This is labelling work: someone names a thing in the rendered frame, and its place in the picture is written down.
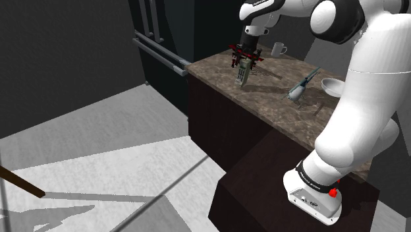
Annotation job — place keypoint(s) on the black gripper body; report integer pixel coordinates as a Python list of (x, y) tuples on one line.
[(249, 42)]

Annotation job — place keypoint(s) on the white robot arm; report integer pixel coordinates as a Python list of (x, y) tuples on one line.
[(362, 106)]

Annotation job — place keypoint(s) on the white mug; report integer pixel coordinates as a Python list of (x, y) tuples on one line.
[(276, 49)]

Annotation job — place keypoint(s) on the grey-green phone handset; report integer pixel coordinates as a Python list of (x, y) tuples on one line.
[(242, 73)]

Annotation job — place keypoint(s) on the grey toy helicopter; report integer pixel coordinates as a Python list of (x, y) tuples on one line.
[(297, 91)]

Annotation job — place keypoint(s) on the dark brown counter cabinet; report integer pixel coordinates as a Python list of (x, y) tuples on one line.
[(218, 128)]

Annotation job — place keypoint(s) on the white bowl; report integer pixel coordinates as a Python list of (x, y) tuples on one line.
[(332, 86)]

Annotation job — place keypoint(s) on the dark robot stand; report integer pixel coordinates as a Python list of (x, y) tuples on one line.
[(257, 192)]

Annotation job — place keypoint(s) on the brown wooden bar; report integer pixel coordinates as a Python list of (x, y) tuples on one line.
[(22, 183)]

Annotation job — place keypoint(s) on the red and black toy frame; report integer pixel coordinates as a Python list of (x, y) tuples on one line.
[(236, 50)]

